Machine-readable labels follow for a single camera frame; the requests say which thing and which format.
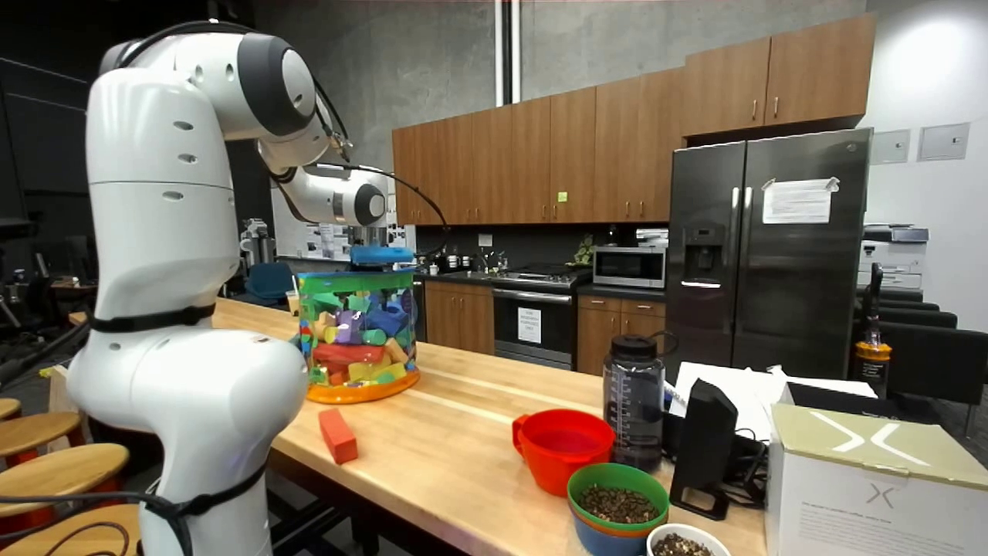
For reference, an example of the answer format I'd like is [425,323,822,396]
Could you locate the paper sheet on refrigerator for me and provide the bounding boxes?
[760,175,841,228]

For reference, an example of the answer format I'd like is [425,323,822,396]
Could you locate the wooden base cabinet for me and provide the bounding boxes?
[570,293,669,377]
[424,278,498,356]

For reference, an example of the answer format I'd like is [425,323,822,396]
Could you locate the black refrigerator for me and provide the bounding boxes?
[665,127,875,380]

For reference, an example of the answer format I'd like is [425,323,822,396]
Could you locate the small white bowl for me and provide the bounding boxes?
[643,519,736,556]

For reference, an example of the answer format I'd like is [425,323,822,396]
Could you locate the stack of white papers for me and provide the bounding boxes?
[665,358,880,421]

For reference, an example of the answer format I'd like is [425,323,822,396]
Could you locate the long wooden wall cabinets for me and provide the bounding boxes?
[390,65,692,228]

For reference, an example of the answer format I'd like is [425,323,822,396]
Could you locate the green and blue bowl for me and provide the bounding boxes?
[566,459,674,556]

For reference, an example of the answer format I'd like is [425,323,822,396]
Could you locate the grey wall panel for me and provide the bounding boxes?
[918,122,971,163]
[870,127,914,167]

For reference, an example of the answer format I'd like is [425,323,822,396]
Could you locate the wall poster board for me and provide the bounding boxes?
[267,182,420,267]

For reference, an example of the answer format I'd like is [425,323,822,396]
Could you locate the white cardboard box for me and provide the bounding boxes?
[766,403,988,556]

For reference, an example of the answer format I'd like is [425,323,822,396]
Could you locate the paper sheet on oven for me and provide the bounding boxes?
[514,305,545,346]

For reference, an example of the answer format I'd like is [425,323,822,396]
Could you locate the wooden cabinet above refrigerator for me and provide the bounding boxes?
[682,11,880,143]

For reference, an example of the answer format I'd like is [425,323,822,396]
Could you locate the stainless oven range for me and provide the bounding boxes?
[492,271,579,370]

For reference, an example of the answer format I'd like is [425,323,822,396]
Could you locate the wooden stool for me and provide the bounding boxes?
[0,442,133,519]
[0,502,146,556]
[0,411,85,459]

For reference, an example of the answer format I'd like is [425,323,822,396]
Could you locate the dark water bottle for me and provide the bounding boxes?
[602,333,666,476]

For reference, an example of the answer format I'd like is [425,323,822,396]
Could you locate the black phone stand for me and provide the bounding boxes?
[666,377,742,521]

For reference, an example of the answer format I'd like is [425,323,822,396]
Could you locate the black office chair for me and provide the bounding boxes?
[852,287,988,408]

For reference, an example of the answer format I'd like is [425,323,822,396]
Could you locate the red bowl with handle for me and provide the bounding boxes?
[508,408,617,502]

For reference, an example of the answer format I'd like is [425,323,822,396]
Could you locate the white printer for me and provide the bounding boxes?
[857,222,934,298]

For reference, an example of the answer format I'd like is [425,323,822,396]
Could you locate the clear bag of foam blocks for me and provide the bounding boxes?
[290,263,424,408]

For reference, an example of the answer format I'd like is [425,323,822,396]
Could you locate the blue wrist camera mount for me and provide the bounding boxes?
[346,244,420,271]

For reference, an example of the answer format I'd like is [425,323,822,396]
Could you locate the stainless microwave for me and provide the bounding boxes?
[590,244,669,293]

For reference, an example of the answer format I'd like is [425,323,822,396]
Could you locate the red rectangular block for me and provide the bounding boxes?
[314,405,361,467]

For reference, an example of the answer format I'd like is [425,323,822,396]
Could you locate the small green plant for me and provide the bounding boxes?
[567,232,598,268]

